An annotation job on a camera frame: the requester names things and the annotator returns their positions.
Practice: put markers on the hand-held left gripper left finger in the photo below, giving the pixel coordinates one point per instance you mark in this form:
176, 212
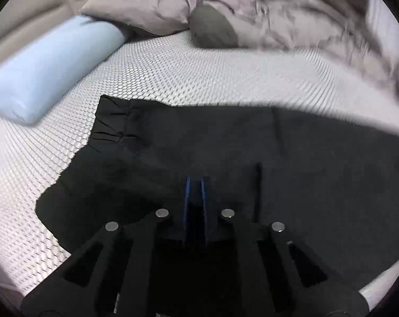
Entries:
186, 204

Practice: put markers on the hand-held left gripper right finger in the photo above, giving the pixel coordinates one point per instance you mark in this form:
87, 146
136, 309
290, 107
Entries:
203, 204

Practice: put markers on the black pants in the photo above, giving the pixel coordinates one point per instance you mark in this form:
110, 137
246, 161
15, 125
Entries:
302, 171

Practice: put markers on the white patterned mattress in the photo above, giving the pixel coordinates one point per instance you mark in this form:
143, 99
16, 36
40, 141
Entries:
186, 72

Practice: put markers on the light blue pillow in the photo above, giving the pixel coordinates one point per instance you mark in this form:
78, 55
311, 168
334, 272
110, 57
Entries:
44, 69

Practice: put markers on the grey duvet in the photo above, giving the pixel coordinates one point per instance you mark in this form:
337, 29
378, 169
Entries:
285, 16

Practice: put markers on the beige padded headboard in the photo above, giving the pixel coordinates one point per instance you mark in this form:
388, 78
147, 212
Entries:
37, 16

